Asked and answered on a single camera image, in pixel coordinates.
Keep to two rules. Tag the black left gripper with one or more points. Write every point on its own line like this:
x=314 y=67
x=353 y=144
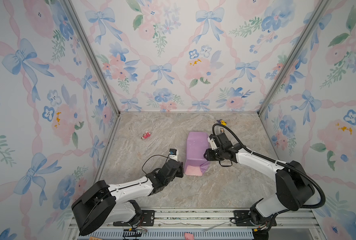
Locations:
x=180 y=174

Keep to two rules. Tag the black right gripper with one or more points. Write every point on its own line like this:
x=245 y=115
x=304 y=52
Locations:
x=208 y=155

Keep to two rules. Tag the pink purple wrapping paper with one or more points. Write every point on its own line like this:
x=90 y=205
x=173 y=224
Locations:
x=197 y=144

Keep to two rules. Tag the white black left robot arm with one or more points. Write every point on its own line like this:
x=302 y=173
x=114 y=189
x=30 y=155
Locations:
x=103 y=203

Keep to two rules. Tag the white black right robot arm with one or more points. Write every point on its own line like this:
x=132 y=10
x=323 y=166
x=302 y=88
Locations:
x=293 y=190

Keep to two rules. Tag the yellow purple toy figure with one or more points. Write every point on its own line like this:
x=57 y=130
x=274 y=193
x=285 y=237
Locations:
x=222 y=122

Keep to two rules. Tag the red pink toy figure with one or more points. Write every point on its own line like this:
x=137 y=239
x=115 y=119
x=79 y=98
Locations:
x=146 y=135

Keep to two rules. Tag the pink object front edge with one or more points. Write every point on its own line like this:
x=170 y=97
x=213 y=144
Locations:
x=189 y=236

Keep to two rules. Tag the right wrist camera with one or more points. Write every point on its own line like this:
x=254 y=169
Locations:
x=219 y=141

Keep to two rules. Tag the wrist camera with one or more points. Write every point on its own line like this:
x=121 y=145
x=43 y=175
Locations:
x=219 y=141
x=173 y=154

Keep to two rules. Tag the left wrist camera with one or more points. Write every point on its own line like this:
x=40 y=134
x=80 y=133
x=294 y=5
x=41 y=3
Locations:
x=173 y=154

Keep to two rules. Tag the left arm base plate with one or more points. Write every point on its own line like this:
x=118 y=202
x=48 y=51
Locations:
x=145 y=218

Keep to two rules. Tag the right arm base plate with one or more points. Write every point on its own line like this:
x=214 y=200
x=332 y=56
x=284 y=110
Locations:
x=241 y=217

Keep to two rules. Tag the grey slotted cable duct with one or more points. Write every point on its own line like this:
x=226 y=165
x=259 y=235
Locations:
x=170 y=234

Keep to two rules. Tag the aluminium corner post right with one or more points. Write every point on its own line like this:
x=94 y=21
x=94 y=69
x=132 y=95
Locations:
x=315 y=17

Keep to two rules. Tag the aluminium corner post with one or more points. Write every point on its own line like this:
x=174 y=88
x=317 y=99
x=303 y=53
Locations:
x=315 y=17
x=81 y=34

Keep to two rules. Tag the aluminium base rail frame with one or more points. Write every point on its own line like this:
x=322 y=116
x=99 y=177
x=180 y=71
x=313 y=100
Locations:
x=300 y=225

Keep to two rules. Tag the aluminium corner post left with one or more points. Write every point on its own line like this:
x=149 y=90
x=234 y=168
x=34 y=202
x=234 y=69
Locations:
x=81 y=34

